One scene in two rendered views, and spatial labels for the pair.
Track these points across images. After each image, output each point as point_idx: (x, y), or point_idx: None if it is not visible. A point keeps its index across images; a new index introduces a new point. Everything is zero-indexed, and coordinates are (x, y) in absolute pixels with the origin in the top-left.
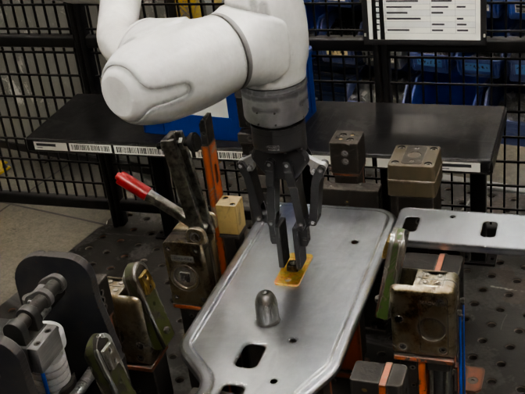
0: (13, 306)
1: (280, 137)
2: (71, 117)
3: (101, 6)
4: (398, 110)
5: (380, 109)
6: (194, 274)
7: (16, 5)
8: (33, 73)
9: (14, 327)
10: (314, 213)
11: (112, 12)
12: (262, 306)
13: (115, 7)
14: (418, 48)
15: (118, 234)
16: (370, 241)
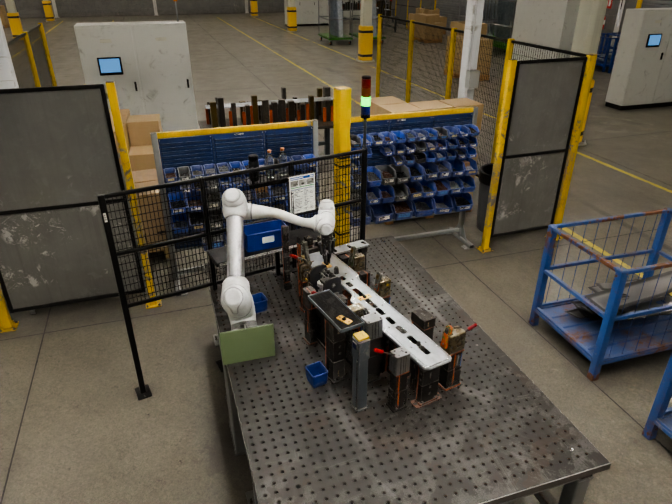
0: (220, 315)
1: (331, 234)
2: (219, 255)
3: (288, 216)
4: (300, 230)
5: (296, 231)
6: (308, 272)
7: (187, 227)
8: (190, 248)
9: (334, 275)
10: (333, 249)
11: (296, 216)
12: (337, 269)
13: (294, 215)
14: (301, 214)
15: (219, 291)
16: (332, 255)
